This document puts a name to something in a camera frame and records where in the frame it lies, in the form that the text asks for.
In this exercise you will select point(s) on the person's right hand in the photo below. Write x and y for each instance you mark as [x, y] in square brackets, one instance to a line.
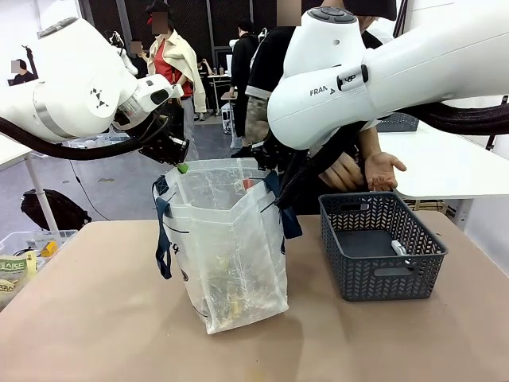
[344, 175]

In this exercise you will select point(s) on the person's left forearm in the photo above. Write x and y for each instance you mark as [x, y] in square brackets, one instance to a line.
[370, 143]

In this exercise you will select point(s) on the grey plastic basket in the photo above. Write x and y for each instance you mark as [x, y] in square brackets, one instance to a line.
[399, 122]
[378, 278]

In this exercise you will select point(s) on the yellow snack packet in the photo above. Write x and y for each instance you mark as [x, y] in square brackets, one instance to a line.
[230, 306]

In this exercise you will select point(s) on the clear floor storage bin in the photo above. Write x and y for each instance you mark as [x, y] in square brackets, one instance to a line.
[95, 141]

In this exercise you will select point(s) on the small white item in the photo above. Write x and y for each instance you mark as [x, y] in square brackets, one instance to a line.
[399, 248]

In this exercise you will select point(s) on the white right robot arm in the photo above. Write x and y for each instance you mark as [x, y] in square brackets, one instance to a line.
[338, 99]

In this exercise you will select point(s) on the wooden crate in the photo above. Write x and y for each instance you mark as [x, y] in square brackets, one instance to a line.
[431, 207]

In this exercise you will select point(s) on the red packet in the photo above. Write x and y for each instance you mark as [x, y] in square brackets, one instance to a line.
[247, 185]

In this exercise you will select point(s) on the small yellow item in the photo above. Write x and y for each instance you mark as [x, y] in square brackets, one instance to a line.
[49, 248]

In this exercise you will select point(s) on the beige printed package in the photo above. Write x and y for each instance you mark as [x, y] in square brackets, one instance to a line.
[7, 292]

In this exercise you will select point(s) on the small white table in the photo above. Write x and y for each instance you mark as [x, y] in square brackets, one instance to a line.
[12, 149]

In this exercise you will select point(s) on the person's left hand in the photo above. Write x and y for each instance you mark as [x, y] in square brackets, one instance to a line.
[381, 171]

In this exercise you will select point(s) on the seated person in black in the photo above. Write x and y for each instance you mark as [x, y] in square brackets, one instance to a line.
[22, 75]

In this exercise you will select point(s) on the person holding phone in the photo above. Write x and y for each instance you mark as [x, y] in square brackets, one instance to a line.
[203, 79]

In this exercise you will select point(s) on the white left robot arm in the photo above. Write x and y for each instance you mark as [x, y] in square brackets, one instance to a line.
[71, 87]

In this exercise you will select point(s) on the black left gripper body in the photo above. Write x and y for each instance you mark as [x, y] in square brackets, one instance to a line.
[167, 149]

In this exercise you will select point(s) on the person in grey-trimmed black tee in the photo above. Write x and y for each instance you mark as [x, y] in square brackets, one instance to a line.
[270, 59]

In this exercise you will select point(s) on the person in black clothes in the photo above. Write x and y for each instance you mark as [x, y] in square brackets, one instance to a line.
[312, 205]

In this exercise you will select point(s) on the person in black jacket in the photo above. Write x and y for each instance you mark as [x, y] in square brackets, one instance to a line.
[242, 59]

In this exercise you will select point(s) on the clear plastic bin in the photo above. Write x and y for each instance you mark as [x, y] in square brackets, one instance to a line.
[24, 240]

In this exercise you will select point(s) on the small white robot arm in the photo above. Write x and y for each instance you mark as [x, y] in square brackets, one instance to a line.
[127, 59]

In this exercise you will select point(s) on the black backpack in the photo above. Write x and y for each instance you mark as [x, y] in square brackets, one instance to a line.
[55, 211]

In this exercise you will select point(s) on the large white table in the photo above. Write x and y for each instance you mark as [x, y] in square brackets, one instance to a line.
[457, 167]

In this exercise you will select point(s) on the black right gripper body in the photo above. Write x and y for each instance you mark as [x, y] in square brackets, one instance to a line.
[270, 155]

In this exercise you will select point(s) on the yellow green printed package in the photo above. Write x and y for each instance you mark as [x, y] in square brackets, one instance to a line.
[16, 270]

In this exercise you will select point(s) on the person in cream jacket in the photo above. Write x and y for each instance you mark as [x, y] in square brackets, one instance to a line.
[187, 67]

